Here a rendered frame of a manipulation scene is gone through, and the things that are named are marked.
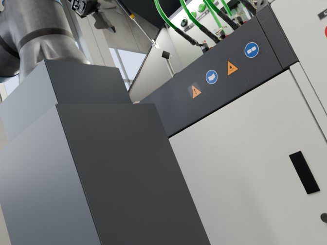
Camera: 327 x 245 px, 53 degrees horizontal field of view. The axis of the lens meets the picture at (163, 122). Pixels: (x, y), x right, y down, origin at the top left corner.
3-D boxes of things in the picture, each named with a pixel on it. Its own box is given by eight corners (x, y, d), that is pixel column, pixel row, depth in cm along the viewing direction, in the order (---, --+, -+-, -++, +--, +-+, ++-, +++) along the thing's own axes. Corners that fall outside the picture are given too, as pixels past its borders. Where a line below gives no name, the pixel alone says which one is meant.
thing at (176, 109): (131, 158, 119) (116, 118, 123) (140, 156, 122) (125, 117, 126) (283, 70, 80) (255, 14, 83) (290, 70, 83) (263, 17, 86)
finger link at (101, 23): (101, 41, 112) (85, 18, 110) (113, 35, 116) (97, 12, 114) (106, 37, 109) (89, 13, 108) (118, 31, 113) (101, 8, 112)
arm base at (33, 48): (46, 63, 58) (30, 15, 60) (7, 102, 66) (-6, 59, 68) (109, 70, 70) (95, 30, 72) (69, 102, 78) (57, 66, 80)
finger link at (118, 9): (113, 19, 104) (90, 8, 107) (125, 13, 108) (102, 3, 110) (114, 9, 102) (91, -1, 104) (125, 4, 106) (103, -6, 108)
